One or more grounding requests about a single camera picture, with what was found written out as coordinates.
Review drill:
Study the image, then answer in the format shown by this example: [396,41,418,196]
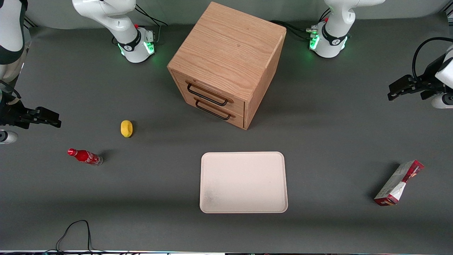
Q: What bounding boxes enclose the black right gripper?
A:
[0,101,62,129]

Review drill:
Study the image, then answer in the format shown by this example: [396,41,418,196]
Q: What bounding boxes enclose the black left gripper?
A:
[387,75,440,102]

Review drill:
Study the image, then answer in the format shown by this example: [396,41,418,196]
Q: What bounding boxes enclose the red cookie box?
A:
[374,160,425,206]

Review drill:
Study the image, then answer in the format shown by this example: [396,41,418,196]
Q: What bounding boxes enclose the beige plastic tray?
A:
[200,152,288,214]

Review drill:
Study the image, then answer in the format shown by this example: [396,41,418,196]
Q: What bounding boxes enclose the red cola bottle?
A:
[67,148,103,166]

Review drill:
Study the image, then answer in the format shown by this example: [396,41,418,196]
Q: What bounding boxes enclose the wooden drawer front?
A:
[175,73,246,115]
[182,92,245,129]

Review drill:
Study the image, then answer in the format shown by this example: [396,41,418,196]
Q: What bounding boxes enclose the wooden drawer cabinet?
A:
[167,1,287,130]

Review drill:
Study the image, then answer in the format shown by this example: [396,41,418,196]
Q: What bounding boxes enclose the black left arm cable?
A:
[412,37,453,85]

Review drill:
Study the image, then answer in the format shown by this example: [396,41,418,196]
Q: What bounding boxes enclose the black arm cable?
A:
[412,37,453,85]
[0,80,22,104]

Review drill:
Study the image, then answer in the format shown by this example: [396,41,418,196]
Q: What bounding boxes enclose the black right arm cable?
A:
[0,80,22,104]

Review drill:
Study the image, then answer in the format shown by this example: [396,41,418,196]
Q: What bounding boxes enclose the black table edge cable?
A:
[46,220,107,254]

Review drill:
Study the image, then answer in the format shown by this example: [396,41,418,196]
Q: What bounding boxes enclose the black left base cables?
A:
[270,8,332,40]

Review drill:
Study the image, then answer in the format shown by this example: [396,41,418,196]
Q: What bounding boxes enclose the black base cables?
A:
[134,4,169,44]
[270,8,332,40]

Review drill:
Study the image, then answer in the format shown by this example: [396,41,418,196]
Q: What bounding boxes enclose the black right base cables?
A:
[134,4,169,44]

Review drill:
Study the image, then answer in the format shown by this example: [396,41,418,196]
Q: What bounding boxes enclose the black metal drawer handle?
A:
[195,99,231,120]
[187,83,229,107]

